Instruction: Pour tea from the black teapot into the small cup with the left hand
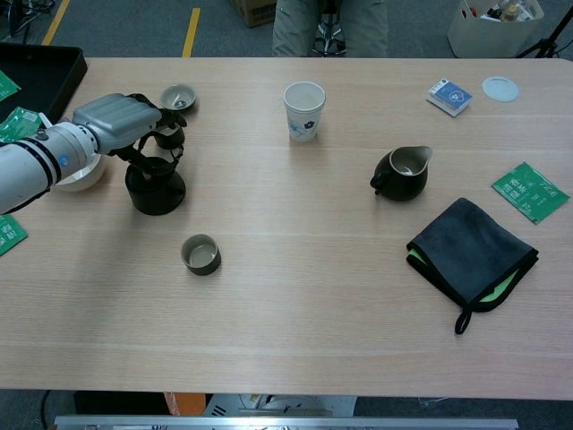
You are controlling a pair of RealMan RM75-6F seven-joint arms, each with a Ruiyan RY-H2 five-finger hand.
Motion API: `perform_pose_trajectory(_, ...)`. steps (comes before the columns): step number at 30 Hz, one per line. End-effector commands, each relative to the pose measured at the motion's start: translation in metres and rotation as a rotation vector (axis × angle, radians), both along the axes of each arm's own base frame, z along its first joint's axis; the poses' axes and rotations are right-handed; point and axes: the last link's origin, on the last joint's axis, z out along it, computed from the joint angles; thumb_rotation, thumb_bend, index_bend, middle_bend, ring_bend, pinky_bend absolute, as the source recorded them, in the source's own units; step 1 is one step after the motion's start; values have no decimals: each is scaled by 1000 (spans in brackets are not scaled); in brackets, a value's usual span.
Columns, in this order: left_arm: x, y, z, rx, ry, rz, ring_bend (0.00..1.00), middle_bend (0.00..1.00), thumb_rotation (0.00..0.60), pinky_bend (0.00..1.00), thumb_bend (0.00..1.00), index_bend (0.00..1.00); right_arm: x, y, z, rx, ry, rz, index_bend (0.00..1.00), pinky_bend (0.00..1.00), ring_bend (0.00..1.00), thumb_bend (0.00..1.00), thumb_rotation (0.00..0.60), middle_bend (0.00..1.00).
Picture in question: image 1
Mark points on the orange object under table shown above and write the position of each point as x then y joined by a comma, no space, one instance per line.
174,403

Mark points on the black tripod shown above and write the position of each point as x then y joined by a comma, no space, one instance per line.
544,45

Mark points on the aluminium rail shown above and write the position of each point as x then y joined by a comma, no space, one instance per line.
286,423

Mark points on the robot base chassis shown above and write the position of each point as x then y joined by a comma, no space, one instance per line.
277,403

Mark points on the cream bowl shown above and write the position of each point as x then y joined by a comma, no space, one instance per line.
87,179

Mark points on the green tea packet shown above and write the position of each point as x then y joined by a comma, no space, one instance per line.
18,123
530,192
5,87
9,237

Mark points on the dark cylindrical teacup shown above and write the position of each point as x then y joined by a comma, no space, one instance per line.
201,266
168,142

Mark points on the clear round plastic lid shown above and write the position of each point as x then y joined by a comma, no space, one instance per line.
500,88

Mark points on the left robot hand grey black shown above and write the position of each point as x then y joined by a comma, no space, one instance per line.
116,118

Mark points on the brown bottle in bin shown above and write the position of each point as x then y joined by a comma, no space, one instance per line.
509,12

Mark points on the floral print paper cup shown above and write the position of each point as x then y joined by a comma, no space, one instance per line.
304,125

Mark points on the person in khaki trousers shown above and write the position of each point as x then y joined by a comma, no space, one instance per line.
291,27

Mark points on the office chair base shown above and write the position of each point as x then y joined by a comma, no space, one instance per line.
329,38

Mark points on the black tray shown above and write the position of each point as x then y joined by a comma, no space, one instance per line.
40,76

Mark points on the cardboard box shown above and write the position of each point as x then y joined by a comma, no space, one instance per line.
257,13

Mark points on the grey green folded cloth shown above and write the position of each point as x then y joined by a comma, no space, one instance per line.
470,242

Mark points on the flared grey teacup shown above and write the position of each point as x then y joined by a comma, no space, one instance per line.
179,95

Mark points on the white storage bin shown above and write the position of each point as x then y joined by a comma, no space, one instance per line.
488,36

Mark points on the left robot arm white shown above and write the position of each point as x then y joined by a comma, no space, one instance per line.
27,165

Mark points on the dark ceramic pitcher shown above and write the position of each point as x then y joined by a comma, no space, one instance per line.
403,188

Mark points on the blue white card box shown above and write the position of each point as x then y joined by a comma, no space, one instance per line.
450,96

